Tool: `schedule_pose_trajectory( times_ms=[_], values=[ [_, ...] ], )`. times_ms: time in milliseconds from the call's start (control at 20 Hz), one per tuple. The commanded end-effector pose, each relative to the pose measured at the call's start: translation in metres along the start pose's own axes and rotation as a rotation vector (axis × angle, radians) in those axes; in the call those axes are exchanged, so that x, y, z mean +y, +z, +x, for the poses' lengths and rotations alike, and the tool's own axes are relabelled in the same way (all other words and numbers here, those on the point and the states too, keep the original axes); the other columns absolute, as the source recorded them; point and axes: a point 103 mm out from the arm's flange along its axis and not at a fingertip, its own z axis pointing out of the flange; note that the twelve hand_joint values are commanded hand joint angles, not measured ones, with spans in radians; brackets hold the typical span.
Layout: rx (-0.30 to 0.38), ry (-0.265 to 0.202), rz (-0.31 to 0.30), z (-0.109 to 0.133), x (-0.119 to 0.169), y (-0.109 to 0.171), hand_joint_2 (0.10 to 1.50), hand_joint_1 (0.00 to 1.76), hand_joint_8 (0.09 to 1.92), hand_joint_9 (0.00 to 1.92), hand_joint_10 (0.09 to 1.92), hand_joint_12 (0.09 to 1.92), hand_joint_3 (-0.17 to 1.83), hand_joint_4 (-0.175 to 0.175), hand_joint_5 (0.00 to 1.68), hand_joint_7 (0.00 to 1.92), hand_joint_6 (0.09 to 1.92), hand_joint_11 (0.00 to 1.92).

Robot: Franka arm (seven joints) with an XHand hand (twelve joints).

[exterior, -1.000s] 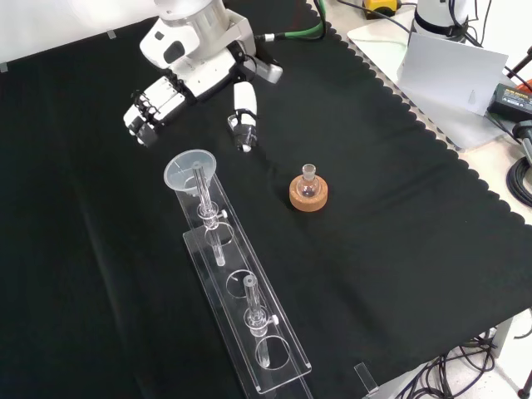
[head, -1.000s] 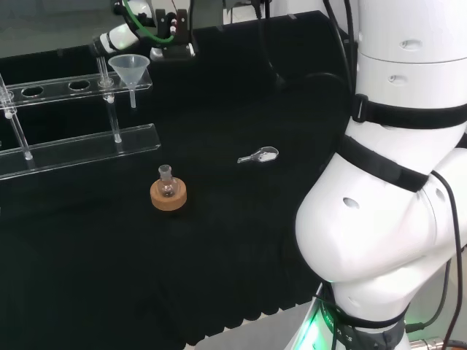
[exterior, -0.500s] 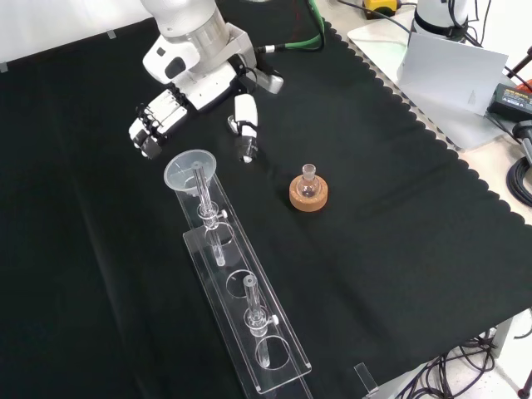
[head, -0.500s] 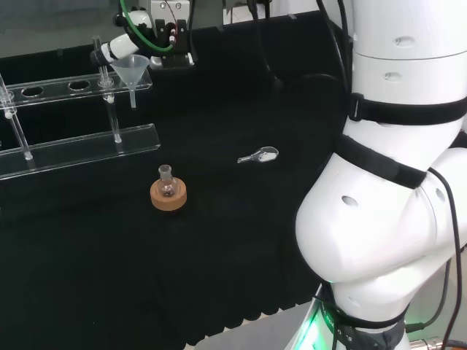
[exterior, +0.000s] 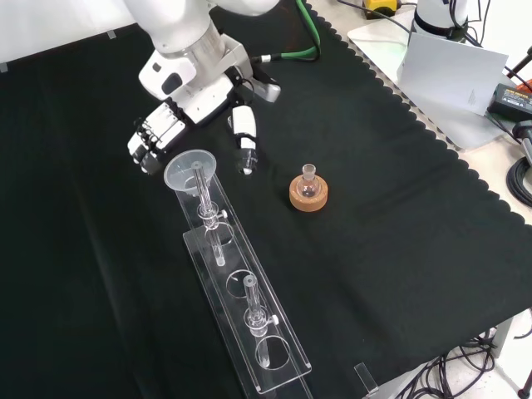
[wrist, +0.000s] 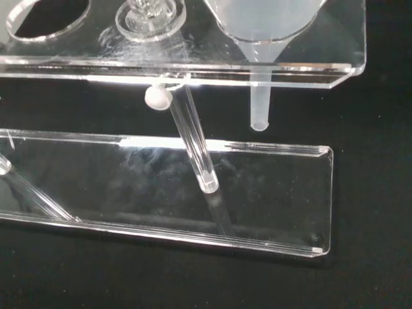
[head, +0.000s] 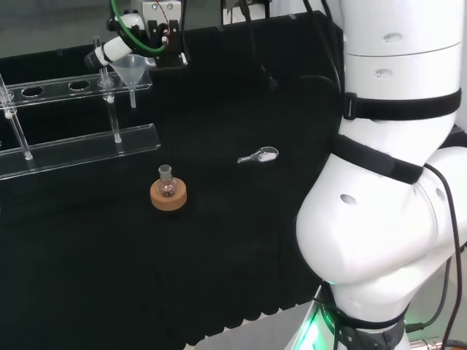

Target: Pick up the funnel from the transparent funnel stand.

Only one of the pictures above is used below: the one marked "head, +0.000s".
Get cork ring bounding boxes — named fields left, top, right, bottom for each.
left=149, top=177, right=188, bottom=211

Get pale board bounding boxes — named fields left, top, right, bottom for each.
left=193, top=301, right=319, bottom=350

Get clear acrylic funnel stand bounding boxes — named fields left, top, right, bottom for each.
left=0, top=35, right=162, bottom=182

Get translucent plastic funnel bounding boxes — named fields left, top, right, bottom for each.
left=109, top=54, right=151, bottom=109

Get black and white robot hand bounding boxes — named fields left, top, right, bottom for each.
left=85, top=0, right=191, bottom=69

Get small round-bottom glass flask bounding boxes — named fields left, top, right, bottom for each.
left=157, top=163, right=180, bottom=199

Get thick black cable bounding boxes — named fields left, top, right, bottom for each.
left=301, top=0, right=347, bottom=98

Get black bench cloth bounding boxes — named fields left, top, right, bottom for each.
left=0, top=9, right=346, bottom=347

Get thin black base cable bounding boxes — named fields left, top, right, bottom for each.
left=404, top=163, right=461, bottom=331

